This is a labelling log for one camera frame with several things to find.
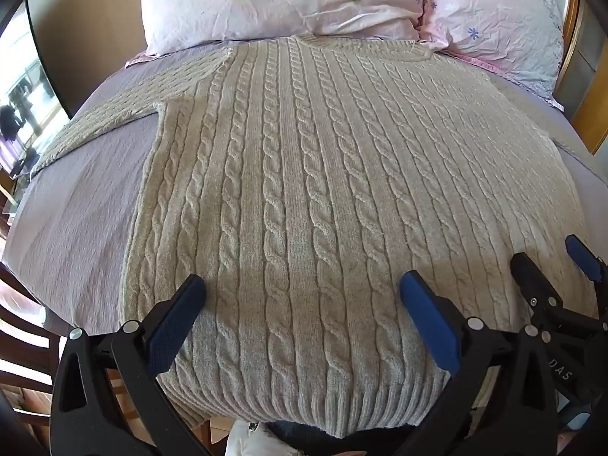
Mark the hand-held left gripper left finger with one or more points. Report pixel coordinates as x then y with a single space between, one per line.
173 327

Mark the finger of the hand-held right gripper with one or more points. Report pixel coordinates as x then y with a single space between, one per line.
534 285
582 254

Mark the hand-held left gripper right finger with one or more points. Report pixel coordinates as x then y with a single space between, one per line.
427 323

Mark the lavender bed sheet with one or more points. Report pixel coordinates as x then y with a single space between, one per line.
71 242

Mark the wooden headboard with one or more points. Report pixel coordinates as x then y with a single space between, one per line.
587 118

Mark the white cloth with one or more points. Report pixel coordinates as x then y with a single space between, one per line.
247 442

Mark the dark wooden chair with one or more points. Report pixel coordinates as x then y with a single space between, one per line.
23 342

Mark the dark cloth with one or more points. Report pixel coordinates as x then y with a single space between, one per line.
318 444

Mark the glass window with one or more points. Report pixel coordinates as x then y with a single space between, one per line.
23 104

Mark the pink floral pillow with tree print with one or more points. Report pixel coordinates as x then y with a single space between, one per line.
266 0

